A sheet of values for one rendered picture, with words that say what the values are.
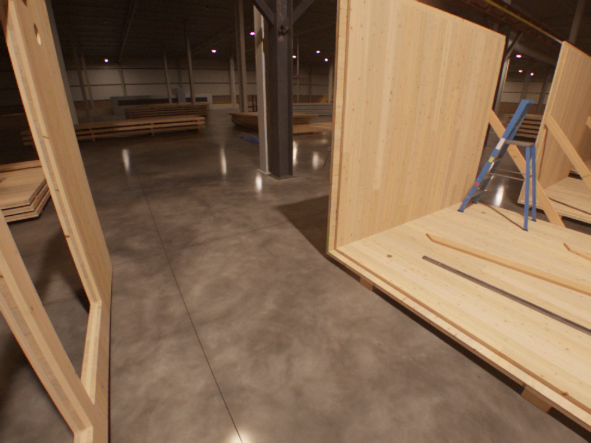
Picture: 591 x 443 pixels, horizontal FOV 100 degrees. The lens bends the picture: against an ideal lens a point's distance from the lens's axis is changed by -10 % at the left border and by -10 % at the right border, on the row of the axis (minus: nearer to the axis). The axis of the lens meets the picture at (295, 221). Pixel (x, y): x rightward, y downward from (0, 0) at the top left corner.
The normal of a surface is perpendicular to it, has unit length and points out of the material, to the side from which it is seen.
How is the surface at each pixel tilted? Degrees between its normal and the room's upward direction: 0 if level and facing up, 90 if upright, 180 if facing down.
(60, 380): 88
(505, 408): 0
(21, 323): 88
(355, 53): 90
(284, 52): 90
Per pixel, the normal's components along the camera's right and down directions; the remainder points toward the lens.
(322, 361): 0.00, -0.91
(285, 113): 0.55, 0.34
